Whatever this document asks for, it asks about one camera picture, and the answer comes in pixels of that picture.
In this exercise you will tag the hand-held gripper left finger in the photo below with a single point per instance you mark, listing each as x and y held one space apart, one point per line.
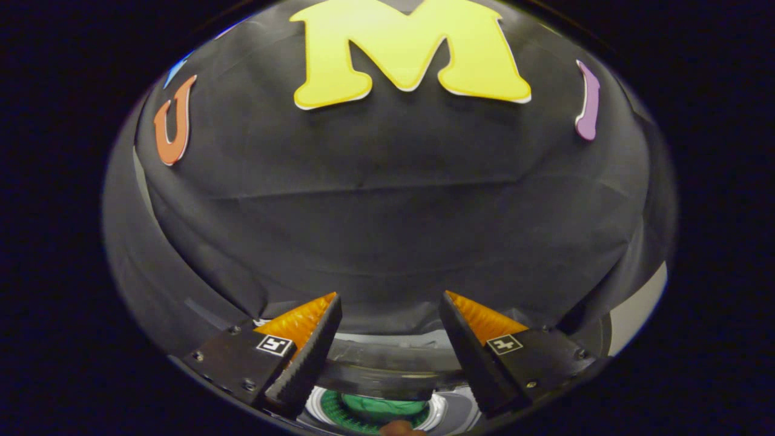
306 363

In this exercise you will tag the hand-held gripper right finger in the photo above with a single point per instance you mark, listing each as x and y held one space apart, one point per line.
469 357

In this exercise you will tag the grey washing machine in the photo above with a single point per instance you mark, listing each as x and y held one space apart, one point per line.
460 412

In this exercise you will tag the green polo shirt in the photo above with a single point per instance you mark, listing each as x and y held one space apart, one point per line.
375 404

